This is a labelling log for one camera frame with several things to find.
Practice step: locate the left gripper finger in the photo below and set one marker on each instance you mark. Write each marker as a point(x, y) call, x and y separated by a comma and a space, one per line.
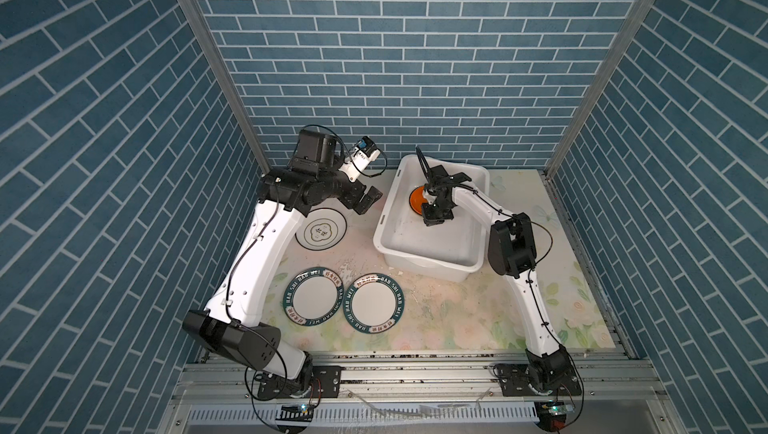
point(363, 205)
point(372, 196)

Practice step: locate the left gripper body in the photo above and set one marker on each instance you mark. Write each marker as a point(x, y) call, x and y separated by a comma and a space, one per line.
point(347, 192)

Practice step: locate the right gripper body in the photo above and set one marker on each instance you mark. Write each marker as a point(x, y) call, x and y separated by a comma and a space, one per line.
point(435, 213)

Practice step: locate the orange plate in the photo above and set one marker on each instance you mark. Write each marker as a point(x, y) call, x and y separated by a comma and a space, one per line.
point(417, 200)

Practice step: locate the white plate thin dark rim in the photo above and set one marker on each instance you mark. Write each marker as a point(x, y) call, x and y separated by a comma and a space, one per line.
point(323, 229)

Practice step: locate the green-rimmed lettered plate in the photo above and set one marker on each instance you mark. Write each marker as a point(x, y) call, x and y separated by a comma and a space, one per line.
point(373, 304)
point(313, 296)

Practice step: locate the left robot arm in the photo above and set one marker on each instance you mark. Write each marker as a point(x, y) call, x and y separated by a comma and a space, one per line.
point(230, 324)

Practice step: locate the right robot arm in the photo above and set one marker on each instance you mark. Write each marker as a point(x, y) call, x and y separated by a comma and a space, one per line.
point(512, 254)

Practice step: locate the white plastic bin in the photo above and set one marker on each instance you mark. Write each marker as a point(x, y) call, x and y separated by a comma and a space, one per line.
point(450, 251)

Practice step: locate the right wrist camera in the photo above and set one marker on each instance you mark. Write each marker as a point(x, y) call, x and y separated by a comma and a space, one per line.
point(425, 167)

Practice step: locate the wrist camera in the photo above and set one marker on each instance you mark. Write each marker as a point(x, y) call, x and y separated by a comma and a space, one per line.
point(356, 160)
point(425, 167)

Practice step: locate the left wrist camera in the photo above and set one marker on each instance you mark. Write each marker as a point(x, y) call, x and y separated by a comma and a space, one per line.
point(356, 160)

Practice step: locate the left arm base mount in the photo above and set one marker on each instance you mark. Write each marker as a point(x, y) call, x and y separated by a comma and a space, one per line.
point(324, 381)

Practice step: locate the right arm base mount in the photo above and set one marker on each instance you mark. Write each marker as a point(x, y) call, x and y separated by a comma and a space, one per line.
point(517, 380)

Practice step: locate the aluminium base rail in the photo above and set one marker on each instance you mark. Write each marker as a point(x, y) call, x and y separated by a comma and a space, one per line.
point(389, 390)

